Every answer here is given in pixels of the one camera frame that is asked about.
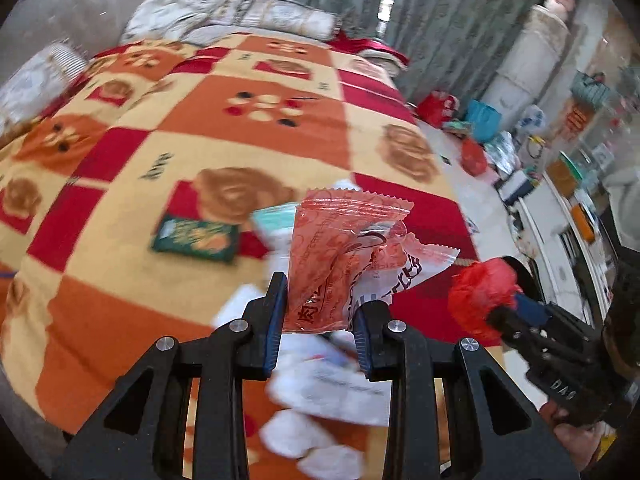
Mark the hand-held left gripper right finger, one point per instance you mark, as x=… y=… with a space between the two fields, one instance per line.
x=362 y=342

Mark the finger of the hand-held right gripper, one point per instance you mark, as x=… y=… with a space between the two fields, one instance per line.
x=531 y=310
x=512 y=332

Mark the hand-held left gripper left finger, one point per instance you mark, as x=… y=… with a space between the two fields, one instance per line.
x=274 y=330

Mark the black trash bin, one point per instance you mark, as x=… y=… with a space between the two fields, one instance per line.
x=528 y=274

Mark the red plastic wrapper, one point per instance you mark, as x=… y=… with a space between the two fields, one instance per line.
x=480 y=295

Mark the red transparent snack wrapper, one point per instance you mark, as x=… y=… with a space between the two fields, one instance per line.
x=330 y=260

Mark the person's right hand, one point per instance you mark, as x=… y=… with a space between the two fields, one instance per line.
x=570 y=435

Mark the white low cabinet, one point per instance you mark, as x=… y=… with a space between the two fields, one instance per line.
x=550 y=240

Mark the teal tissue packet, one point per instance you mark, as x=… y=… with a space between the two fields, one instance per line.
x=272 y=220

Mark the green snack packet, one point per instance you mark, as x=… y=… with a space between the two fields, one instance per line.
x=197 y=237

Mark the dark blue box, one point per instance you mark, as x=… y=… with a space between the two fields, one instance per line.
x=517 y=187

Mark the orange box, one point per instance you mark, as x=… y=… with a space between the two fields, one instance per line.
x=562 y=175

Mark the red plastic bag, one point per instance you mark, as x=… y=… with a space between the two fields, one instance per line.
x=472 y=156

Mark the white printed plastic bag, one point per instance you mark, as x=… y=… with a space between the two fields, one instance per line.
x=532 y=120

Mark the blue shopping bag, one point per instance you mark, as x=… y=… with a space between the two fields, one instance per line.
x=482 y=120

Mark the red paper decoration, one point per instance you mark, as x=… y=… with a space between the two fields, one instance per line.
x=575 y=117

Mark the red gift bag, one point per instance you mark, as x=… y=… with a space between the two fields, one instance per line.
x=437 y=107

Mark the striped tote bag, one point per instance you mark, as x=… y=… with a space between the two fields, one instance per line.
x=590 y=87

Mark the checked rose print blanket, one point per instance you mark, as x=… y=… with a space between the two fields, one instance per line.
x=200 y=110

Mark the tall beige wrapped bundle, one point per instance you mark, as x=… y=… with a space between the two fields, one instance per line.
x=530 y=55

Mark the red bed cloth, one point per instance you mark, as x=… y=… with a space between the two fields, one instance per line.
x=370 y=45

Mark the grey green patterned curtain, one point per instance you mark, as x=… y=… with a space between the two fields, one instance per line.
x=440 y=20

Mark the white embroidered pillow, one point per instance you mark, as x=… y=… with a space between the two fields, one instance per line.
x=290 y=17
x=170 y=10

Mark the white striped pillow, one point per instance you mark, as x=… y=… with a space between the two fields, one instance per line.
x=35 y=80

